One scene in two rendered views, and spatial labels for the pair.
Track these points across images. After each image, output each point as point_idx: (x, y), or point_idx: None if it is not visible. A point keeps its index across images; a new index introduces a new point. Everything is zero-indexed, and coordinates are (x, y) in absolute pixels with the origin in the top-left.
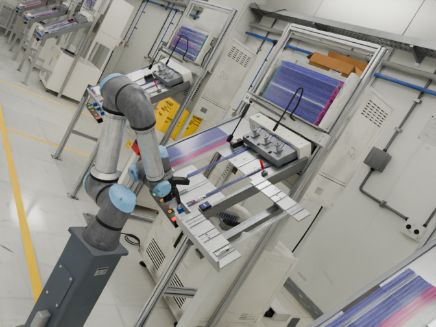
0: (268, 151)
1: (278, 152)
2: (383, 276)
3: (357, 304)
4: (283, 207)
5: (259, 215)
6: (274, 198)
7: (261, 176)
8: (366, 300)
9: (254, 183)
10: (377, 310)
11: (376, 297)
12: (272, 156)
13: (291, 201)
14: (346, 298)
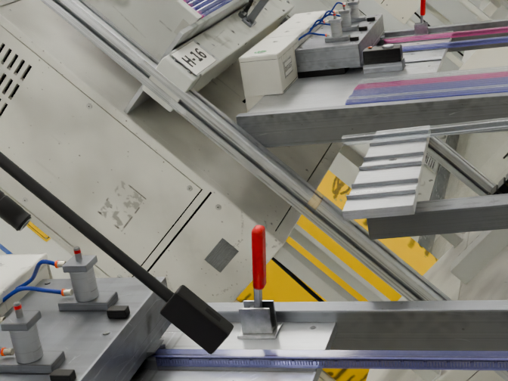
0: (120, 309)
1: (103, 292)
2: (402, 101)
3: (498, 90)
4: (422, 144)
5: (492, 201)
6: (409, 161)
7: (343, 211)
8: (478, 91)
9: (406, 199)
10: (478, 84)
11: (455, 91)
12: (148, 295)
13: (376, 150)
14: (506, 94)
